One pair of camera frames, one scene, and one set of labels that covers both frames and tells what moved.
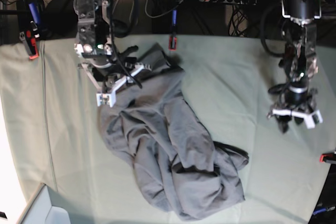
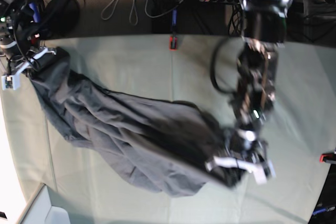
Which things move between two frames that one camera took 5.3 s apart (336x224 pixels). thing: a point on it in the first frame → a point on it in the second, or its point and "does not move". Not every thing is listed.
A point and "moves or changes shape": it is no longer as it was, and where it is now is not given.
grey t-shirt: x=176 y=162 moves or changes shape
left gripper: x=109 y=63 → x=19 y=64
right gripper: x=295 y=100 → x=246 y=153
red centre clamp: x=172 y=43 does not move
